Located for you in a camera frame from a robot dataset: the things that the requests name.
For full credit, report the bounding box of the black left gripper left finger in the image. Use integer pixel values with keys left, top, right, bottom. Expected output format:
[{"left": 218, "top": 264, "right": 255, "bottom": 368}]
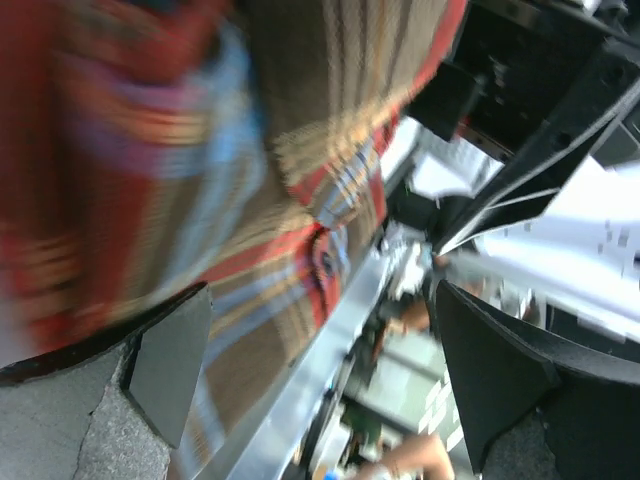
[{"left": 1, "top": 284, "right": 211, "bottom": 479}]

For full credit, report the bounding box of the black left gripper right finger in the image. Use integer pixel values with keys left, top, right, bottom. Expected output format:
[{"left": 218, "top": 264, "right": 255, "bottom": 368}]
[{"left": 434, "top": 281, "right": 639, "bottom": 479}]

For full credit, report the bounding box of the red brown plaid shirt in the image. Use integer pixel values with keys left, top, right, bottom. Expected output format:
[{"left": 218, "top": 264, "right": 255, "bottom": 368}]
[{"left": 0, "top": 0, "right": 469, "bottom": 451}]

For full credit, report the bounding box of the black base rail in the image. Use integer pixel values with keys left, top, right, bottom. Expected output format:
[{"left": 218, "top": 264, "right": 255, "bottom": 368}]
[{"left": 388, "top": 1, "right": 639, "bottom": 253}]

